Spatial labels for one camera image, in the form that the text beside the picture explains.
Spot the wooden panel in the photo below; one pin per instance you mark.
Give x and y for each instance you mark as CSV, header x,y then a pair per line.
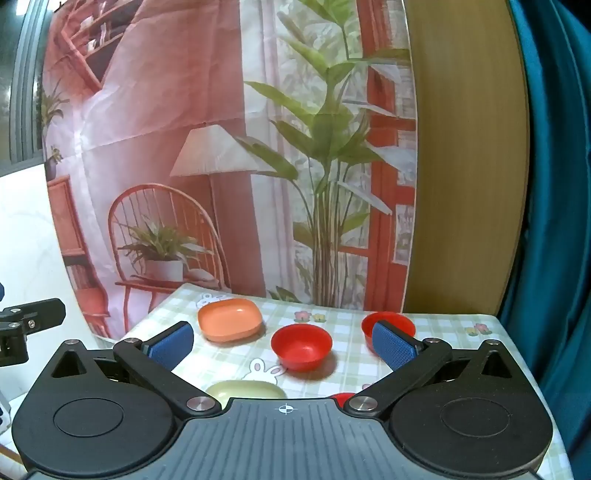
x,y
466,161

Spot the green checked tablecloth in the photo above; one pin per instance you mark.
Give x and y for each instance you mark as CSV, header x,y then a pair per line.
x,y
344,323

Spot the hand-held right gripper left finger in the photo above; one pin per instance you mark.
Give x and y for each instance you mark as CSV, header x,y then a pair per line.
x,y
171,345

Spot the red plastic bowl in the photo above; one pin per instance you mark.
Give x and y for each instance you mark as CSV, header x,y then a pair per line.
x,y
300,347
342,398
397,320

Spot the teal curtain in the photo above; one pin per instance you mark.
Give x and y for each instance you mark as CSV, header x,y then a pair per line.
x,y
563,184

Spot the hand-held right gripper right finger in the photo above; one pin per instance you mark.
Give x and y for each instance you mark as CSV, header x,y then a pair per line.
x,y
393,347

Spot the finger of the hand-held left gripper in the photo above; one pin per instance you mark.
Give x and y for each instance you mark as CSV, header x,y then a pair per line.
x,y
13,347
41,314

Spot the grey window frame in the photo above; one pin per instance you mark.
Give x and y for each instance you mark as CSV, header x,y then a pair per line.
x,y
27,92

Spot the orange rectangular plate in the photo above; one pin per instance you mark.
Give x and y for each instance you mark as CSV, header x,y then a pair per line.
x,y
228,318

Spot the cream rectangular plate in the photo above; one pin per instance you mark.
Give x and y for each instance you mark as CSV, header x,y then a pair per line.
x,y
249,390

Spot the printed room backdrop cloth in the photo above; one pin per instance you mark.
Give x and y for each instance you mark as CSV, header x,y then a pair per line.
x,y
184,92

